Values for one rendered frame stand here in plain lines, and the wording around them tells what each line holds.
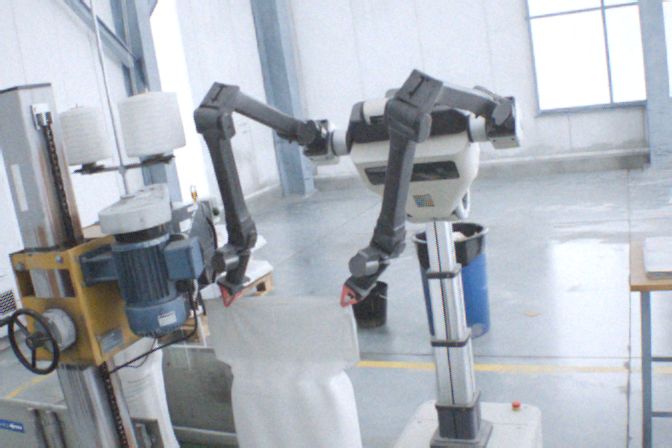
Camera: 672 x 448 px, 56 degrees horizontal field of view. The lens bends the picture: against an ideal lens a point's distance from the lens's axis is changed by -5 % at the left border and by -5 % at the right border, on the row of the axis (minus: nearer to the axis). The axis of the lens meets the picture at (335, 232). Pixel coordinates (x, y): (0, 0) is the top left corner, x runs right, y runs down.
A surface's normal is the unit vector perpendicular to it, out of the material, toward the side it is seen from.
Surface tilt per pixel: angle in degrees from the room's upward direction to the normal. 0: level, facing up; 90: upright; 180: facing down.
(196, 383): 90
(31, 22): 90
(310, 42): 90
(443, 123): 130
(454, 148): 40
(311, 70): 90
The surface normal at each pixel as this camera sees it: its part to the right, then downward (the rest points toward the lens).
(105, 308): 0.90, -0.04
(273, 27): -0.40, 0.25
